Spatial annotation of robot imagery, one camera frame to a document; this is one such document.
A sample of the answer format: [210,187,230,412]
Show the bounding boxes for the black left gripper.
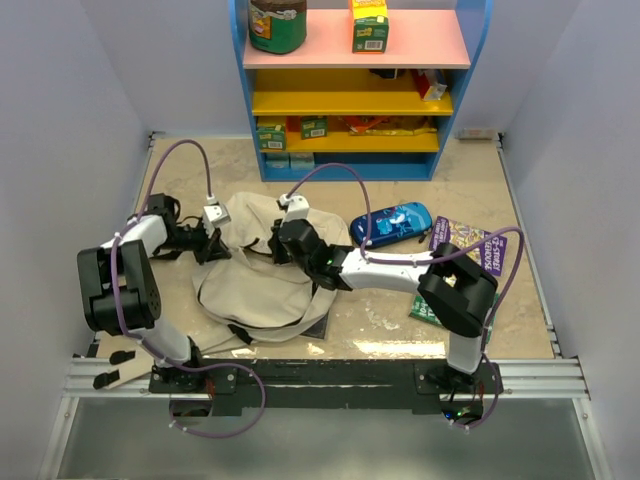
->
[157,220,230,266]

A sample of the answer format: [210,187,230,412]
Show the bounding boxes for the beige canvas backpack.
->
[191,192,336,353]

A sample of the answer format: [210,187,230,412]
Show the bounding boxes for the dark Tale of Two Cities book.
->
[301,313,329,340]

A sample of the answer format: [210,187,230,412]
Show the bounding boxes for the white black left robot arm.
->
[77,194,231,392]

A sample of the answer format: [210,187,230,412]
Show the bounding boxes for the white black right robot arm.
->
[272,219,498,393]

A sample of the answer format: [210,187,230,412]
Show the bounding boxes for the light blue box right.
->
[289,152,316,171]

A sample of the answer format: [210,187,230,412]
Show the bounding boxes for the light blue box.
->
[265,152,290,169]
[289,152,316,171]

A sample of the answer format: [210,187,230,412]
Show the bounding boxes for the light blue box left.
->
[265,152,290,169]

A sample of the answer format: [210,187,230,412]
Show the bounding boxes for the blue pencil case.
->
[366,202,433,249]

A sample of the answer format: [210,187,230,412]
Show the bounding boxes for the green box lower left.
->
[256,122,287,151]

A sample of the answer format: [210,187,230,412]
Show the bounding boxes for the green box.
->
[256,122,287,151]
[300,116,329,140]

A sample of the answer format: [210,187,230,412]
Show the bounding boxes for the green box lower middle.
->
[300,116,329,140]

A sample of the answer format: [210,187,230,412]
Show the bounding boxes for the blue colourful shelf unit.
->
[228,1,494,182]

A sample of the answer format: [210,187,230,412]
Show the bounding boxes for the orange yellow snack packets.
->
[340,116,437,136]

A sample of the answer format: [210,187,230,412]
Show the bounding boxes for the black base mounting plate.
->
[149,359,504,416]

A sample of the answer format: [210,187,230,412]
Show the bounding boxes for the green Treehouse book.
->
[408,293,499,344]

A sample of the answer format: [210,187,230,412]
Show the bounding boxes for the purple Treehouse book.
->
[428,216,508,277]

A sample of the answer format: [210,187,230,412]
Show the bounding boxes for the small white pink eraser box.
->
[455,128,499,141]

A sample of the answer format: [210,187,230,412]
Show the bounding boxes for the red white box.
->
[411,69,447,101]

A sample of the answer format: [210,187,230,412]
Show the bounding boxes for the green brown jar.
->
[248,0,307,55]

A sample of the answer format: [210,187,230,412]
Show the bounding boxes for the green yellow carton top shelf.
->
[349,0,389,53]

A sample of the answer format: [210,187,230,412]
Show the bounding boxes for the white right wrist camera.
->
[277,194,310,223]

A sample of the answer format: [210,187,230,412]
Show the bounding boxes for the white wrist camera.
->
[277,194,310,223]
[202,203,231,231]

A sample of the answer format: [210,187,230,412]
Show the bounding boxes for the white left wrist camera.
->
[202,203,231,231]

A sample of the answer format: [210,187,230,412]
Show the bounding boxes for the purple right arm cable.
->
[284,162,526,431]

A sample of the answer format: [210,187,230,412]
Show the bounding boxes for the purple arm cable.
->
[284,162,526,431]
[110,138,268,440]

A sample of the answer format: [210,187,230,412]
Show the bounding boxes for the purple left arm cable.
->
[110,138,268,440]

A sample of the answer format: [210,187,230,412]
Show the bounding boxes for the aluminium frame rail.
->
[43,136,613,479]

